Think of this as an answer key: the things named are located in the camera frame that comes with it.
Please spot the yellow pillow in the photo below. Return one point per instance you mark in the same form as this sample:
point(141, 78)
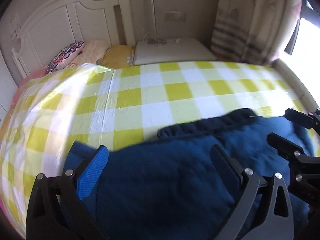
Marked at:
point(118, 57)

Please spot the white wardrobe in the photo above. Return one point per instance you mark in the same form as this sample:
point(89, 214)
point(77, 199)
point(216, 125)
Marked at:
point(8, 88)

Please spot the white slim lamp pole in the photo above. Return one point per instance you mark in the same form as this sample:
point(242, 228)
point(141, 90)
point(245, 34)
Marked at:
point(154, 26)

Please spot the yellow checkered bed sheet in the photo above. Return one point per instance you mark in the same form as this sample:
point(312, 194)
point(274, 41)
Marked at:
point(119, 107)

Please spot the patterned curtain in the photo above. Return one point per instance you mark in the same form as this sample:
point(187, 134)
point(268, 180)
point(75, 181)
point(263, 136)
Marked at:
point(253, 31)

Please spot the blue quilted jacket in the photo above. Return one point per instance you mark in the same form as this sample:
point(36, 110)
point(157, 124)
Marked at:
point(168, 188)

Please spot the white wooden headboard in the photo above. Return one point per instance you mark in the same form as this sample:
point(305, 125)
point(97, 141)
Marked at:
point(58, 23)

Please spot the beige plush pillow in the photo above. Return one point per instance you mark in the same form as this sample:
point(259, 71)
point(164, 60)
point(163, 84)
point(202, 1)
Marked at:
point(93, 52)

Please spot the white bedside table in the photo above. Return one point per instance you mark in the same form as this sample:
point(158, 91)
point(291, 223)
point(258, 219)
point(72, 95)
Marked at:
point(171, 50)

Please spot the dark framed window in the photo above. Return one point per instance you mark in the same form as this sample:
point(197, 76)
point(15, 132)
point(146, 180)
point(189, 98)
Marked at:
point(304, 42)

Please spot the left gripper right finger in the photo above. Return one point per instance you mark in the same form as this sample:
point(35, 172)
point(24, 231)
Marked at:
point(241, 185)

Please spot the colourful patterned pillow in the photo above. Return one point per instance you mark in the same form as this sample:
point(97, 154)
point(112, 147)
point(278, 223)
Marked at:
point(65, 57)

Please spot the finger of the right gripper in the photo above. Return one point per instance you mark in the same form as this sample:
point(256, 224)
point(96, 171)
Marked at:
point(285, 148)
point(308, 121)

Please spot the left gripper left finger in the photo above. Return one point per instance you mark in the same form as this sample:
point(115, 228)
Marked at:
point(79, 185)

